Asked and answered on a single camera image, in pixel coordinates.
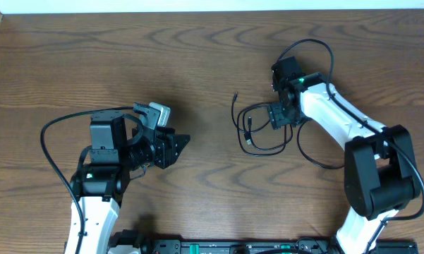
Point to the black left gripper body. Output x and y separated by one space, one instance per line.
163 149

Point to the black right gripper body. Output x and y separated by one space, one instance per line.
281 116

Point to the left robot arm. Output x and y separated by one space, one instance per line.
120 145

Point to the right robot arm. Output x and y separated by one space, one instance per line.
379 179

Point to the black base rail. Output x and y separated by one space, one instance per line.
128 241

